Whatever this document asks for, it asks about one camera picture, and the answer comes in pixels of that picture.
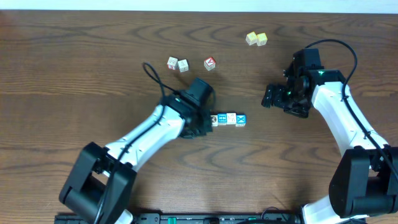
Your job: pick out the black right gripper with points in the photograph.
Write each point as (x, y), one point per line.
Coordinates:
(273, 97)

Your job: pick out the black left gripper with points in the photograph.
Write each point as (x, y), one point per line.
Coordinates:
(203, 123)

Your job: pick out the wooden block number 8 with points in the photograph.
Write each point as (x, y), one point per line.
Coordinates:
(231, 118)

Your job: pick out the wooden block blue X top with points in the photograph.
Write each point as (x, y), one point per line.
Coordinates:
(241, 120)

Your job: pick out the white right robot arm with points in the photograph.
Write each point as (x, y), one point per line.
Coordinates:
(365, 181)

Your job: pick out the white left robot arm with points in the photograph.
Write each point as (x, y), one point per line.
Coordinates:
(99, 186)

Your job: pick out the wooden block blue letter side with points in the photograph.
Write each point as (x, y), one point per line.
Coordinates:
(183, 65)

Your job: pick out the wooden block red number 3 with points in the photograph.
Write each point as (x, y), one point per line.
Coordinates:
(172, 63)

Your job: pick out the yellow wooden block right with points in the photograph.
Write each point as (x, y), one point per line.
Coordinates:
(261, 39)

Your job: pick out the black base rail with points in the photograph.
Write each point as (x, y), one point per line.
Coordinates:
(155, 218)

